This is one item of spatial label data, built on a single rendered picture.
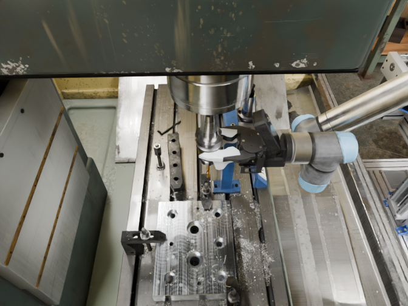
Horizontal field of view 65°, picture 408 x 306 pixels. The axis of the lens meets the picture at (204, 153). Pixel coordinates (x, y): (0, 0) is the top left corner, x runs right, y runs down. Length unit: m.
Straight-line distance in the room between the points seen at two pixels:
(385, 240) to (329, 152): 0.65
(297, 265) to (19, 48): 1.09
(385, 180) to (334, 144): 1.55
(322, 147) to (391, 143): 2.15
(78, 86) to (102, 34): 1.61
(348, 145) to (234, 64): 0.43
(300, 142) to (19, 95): 0.64
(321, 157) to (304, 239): 0.60
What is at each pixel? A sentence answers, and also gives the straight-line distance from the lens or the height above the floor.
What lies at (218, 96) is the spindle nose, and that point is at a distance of 0.53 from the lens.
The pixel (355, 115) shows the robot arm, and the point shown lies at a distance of 0.91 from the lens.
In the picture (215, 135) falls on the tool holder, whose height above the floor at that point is 1.38.
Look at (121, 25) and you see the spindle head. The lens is 0.42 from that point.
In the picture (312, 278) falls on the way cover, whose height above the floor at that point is 0.72.
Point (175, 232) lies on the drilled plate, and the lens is 1.00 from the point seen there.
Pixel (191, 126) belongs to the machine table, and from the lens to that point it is 1.38.
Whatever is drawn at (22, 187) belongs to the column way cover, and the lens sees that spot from 0.84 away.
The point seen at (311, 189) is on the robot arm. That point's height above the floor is 1.18.
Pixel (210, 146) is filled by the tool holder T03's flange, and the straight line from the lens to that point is 0.70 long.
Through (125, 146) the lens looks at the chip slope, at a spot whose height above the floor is 0.66.
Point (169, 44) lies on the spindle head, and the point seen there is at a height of 1.67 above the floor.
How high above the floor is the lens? 1.90
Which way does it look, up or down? 51 degrees down
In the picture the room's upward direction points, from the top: straight up
